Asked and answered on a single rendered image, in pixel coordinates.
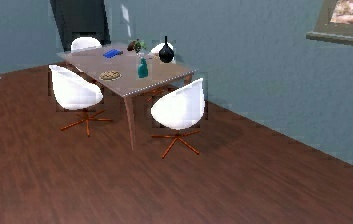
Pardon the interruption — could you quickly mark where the small green house plant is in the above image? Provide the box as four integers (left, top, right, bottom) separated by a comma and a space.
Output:
126, 38, 147, 54

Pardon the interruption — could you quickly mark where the white swivel chair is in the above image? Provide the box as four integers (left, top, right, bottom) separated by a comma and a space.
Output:
70, 36, 103, 53
48, 64, 114, 138
148, 42, 177, 64
150, 77, 206, 160

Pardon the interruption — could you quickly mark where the blue book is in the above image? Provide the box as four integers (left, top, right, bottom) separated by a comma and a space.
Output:
102, 48, 124, 59

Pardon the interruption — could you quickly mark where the teal spray bottle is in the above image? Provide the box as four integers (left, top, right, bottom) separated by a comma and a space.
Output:
137, 57, 149, 79

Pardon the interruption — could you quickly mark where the brown wooden dining table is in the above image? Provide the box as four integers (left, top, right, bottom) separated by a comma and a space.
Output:
56, 41, 198, 152

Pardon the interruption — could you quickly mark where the dark doorway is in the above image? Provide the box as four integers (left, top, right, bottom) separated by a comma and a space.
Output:
49, 0, 112, 52

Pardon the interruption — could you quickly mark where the tan round plate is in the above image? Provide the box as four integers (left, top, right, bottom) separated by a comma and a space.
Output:
98, 70, 123, 82

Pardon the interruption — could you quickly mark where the black round vase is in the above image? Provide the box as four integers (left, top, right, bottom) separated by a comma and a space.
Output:
158, 35, 175, 64

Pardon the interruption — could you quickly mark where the framed landscape picture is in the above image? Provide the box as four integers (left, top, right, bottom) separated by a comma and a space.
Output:
305, 0, 353, 49

